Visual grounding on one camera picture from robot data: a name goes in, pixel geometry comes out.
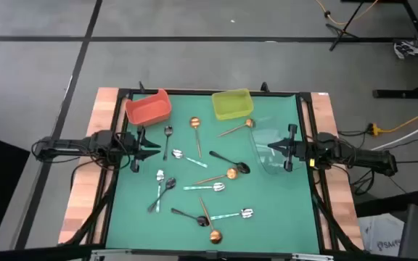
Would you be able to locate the yellow power plug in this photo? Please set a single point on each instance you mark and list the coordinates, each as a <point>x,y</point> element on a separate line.
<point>375,129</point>

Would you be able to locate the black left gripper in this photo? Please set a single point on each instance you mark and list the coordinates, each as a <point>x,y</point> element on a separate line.
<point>138,148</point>

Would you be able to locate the white cardboard box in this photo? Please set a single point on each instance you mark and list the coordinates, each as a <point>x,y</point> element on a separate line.
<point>383,235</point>

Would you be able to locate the black spoon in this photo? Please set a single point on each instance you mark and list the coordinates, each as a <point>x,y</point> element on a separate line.
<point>202,220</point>
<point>168,131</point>
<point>170,183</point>
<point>243,167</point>

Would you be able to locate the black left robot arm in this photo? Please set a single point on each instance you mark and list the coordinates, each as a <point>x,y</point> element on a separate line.
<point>67,145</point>

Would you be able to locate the green table mat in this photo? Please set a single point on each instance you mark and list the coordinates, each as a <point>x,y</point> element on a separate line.
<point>267,217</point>

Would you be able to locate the black aluminium table frame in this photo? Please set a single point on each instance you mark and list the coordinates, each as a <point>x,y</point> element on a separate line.
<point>194,91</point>

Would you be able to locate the clear plastic bin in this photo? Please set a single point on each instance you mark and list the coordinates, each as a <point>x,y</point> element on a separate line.
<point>267,163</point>

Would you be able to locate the orange plastic bin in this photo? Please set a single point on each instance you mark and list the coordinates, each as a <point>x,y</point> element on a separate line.
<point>147,108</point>

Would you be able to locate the black desk frame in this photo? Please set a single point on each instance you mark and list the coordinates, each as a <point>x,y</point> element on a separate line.
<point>405,93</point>

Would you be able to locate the copper spoon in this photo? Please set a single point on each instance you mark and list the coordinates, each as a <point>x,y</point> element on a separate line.
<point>232,173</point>
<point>194,122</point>
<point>249,123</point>
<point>216,237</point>

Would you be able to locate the yellow-green plastic bin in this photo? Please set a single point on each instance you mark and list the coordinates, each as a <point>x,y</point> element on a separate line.
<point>232,105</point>

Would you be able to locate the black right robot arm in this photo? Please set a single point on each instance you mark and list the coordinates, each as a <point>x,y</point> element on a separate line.
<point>368,157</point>

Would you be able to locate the person's shoe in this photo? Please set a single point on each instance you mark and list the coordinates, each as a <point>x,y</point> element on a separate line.
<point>406,48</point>

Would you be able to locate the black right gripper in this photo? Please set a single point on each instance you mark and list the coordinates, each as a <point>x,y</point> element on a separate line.
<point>296,150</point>

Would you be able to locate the silver metal bracket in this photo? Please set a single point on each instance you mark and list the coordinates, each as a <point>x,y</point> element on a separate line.
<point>312,257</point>
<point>109,254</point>

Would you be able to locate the black tripod stand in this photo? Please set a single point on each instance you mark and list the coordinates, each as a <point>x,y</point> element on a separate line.
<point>339,32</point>

